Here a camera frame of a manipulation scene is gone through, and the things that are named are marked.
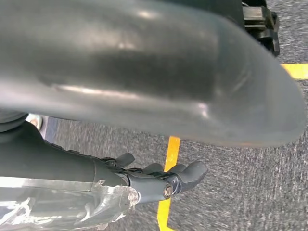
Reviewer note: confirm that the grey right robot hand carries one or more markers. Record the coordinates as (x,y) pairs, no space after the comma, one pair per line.
(120,63)

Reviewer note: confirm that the clear plastic wrist cover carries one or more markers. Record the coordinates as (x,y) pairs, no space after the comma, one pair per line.
(60,204)

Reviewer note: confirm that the black mechanical bracket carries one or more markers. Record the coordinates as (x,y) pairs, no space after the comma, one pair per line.
(262,28)

